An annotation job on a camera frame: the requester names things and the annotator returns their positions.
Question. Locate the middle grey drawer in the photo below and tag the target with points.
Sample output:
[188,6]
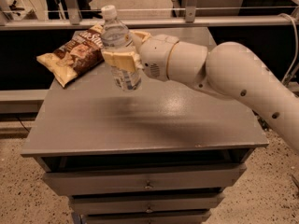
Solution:
[146,203]

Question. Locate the grey drawer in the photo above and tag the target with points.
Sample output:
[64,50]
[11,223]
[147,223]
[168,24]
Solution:
[146,203]
[145,179]
[179,217]

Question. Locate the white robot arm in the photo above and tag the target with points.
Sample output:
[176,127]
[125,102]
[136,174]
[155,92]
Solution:
[229,71]

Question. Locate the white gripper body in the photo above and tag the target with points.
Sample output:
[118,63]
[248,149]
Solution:
[154,57]

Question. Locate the metal guard rail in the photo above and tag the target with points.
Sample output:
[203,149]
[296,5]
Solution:
[32,15]

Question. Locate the bottom grey drawer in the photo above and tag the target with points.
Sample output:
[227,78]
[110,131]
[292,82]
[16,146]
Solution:
[179,217]

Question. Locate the clear plastic tea bottle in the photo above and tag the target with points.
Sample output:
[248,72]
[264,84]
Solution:
[116,36]

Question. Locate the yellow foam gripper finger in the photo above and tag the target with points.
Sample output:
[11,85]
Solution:
[128,61]
[140,36]

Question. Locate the brown chip bag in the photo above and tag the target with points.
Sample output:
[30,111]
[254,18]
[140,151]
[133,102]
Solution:
[75,57]

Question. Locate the grey drawer cabinet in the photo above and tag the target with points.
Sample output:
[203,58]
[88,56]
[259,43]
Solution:
[91,125]

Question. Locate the top grey drawer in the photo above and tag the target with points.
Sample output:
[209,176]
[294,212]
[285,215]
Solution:
[145,179]

